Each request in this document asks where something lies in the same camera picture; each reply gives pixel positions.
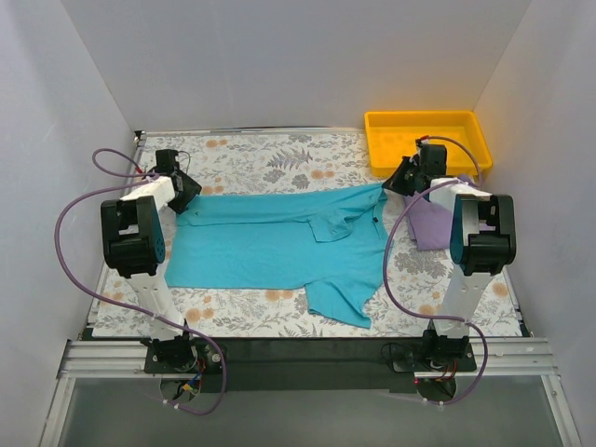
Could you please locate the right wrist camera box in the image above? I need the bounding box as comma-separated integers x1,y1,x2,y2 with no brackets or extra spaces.
415,136,430,157

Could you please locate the aluminium table frame rail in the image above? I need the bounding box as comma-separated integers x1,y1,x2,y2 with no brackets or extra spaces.
39,129,583,447

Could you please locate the folded purple t shirt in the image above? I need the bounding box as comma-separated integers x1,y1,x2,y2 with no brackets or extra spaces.
403,176,492,251

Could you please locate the yellow plastic tray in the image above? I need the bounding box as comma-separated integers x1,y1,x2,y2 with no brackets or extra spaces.
364,110,493,178

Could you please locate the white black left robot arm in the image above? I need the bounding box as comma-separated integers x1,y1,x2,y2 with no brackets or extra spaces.
101,149,201,373

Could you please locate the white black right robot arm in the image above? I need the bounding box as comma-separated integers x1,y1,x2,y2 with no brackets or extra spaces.
383,136,517,372

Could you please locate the teal t shirt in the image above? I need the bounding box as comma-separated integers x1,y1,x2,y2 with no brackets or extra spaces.
166,183,388,329

